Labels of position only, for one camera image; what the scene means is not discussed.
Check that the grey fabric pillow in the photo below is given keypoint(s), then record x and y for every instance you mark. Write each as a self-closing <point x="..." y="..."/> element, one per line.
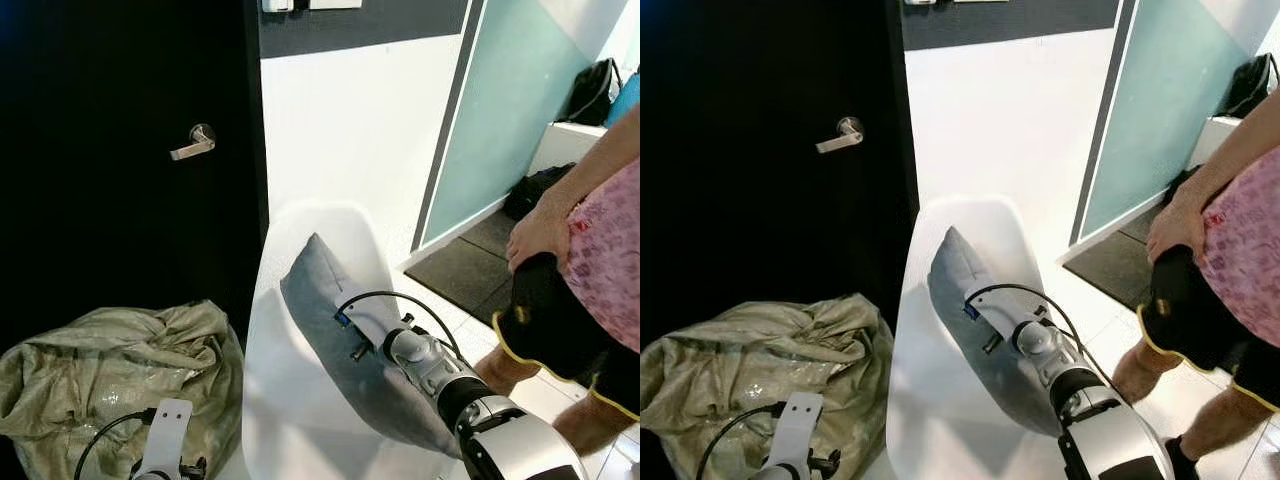
<point x="965" y="300"/>
<point x="320" y="300"/>

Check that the person bare forearm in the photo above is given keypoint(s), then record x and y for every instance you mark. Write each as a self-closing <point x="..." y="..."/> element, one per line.
<point x="600" y="160"/>
<point x="1240" y="150"/>

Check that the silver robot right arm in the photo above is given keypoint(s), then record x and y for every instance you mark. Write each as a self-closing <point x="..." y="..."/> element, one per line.
<point x="1120" y="445"/>
<point x="520" y="450"/>

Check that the person bare hand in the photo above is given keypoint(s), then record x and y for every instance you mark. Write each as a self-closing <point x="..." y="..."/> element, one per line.
<point x="1178" y="225"/>
<point x="540" y="235"/>

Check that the beige woven sack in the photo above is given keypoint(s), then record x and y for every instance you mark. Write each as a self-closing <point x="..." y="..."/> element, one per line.
<point x="100" y="370"/>
<point x="740" y="370"/>

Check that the dark grey floor mat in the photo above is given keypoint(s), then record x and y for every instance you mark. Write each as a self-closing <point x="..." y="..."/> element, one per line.
<point x="460" y="270"/>
<point x="1110" y="265"/>

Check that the person bare leg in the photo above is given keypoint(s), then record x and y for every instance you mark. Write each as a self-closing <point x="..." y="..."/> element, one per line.
<point x="1225" y="425"/>
<point x="505" y="372"/>
<point x="1140" y="372"/>
<point x="595" y="425"/>

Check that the black shorts yellow trim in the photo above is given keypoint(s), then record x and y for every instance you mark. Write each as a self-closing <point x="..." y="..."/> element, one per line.
<point x="545" y="320"/>
<point x="1190" y="310"/>

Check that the black shoe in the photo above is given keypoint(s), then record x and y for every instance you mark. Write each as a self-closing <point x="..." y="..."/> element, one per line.
<point x="1182" y="460"/>

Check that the black floor bag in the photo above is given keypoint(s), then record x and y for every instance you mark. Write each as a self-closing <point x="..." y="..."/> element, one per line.
<point x="535" y="190"/>
<point x="1180" y="185"/>

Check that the pink patterned shirt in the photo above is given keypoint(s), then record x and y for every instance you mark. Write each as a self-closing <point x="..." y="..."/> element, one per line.
<point x="1245" y="250"/>
<point x="610" y="260"/>

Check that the frosted teal glass panel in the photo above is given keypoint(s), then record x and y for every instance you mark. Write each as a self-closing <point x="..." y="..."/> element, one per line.
<point x="500" y="100"/>
<point x="1150" y="100"/>

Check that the white low ledge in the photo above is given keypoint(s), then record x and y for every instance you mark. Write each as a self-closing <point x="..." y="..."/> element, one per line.
<point x="570" y="140"/>
<point x="1215" y="140"/>

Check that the black backpack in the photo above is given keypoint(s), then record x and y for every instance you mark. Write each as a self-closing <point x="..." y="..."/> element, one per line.
<point x="592" y="95"/>
<point x="1248" y="88"/>

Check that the black door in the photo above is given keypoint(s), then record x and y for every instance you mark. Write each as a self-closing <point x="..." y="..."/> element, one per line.
<point x="740" y="80"/>
<point x="100" y="80"/>

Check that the blue bag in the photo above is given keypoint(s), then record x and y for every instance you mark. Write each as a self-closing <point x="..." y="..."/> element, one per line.
<point x="625" y="100"/>

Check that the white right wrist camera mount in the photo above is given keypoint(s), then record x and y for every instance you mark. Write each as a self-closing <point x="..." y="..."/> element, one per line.
<point x="372" y="320"/>
<point x="1005" y="315"/>

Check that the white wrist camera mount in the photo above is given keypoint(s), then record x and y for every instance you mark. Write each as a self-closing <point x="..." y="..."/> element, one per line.
<point x="170" y="430"/>
<point x="372" y="320"/>
<point x="1005" y="315"/>
<point x="800" y="425"/>

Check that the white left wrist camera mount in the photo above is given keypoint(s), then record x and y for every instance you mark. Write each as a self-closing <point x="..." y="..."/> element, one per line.
<point x="800" y="425"/>
<point x="170" y="430"/>

